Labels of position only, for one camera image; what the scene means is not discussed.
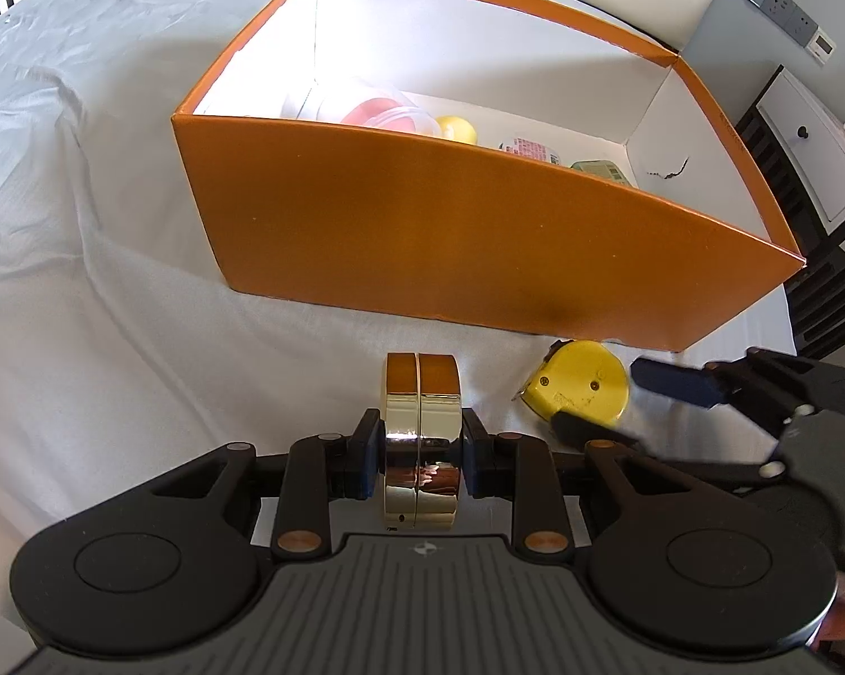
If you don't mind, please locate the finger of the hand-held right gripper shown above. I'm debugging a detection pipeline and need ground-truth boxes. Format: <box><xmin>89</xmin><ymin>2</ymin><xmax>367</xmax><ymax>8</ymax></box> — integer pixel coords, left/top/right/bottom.
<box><xmin>630</xmin><ymin>348</ymin><xmax>821</xmax><ymax>431</ymax></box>
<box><xmin>550</xmin><ymin>409</ymin><xmax>787</xmax><ymax>491</ymax></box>

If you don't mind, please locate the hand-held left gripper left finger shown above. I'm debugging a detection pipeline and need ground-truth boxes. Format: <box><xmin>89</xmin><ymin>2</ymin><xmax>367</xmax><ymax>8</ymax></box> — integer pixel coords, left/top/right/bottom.
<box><xmin>145</xmin><ymin>409</ymin><xmax>387</xmax><ymax>564</ymax></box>

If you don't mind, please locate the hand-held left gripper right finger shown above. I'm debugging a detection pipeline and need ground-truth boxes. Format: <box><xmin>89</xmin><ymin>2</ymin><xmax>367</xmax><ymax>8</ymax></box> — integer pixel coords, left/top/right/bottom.
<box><xmin>460</xmin><ymin>409</ymin><xmax>734</xmax><ymax>564</ymax></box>

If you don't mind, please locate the yellow tape measure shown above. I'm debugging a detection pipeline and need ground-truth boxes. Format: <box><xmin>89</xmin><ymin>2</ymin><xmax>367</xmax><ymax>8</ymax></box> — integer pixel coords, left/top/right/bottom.
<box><xmin>514</xmin><ymin>339</ymin><xmax>631</xmax><ymax>430</ymax></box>

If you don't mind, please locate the round gold case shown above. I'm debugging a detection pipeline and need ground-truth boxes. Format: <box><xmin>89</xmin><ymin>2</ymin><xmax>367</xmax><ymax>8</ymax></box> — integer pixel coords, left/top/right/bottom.
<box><xmin>381</xmin><ymin>352</ymin><xmax>462</xmax><ymax>532</ymax></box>

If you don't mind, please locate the orange cardboard box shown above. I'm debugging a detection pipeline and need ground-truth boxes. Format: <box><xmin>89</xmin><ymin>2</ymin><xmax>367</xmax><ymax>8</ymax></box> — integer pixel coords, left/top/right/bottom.
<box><xmin>170</xmin><ymin>0</ymin><xmax>807</xmax><ymax>354</ymax></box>

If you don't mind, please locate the yellow capped bottle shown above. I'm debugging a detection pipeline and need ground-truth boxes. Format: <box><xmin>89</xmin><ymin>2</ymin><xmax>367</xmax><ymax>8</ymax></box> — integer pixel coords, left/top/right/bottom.
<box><xmin>433</xmin><ymin>114</ymin><xmax>478</xmax><ymax>146</ymax></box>

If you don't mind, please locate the green packet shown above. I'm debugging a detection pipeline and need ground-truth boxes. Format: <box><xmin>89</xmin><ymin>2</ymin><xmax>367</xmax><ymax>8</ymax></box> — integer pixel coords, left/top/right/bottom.
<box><xmin>570</xmin><ymin>158</ymin><xmax>638</xmax><ymax>188</ymax></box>

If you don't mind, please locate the printed white packet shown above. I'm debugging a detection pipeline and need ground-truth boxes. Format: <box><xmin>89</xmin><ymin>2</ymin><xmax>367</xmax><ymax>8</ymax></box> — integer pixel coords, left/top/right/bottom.
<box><xmin>498</xmin><ymin>138</ymin><xmax>564</xmax><ymax>166</ymax></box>

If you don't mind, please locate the clear container with pink lid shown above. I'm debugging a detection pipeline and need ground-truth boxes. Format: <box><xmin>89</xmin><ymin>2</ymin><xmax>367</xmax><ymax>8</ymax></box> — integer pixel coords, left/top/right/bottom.
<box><xmin>282</xmin><ymin>80</ymin><xmax>441</xmax><ymax>138</ymax></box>

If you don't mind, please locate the white wall thermostat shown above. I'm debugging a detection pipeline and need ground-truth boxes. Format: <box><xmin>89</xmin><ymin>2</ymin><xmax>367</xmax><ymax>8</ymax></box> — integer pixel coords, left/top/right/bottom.
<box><xmin>806</xmin><ymin>26</ymin><xmax>838</xmax><ymax>66</ymax></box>

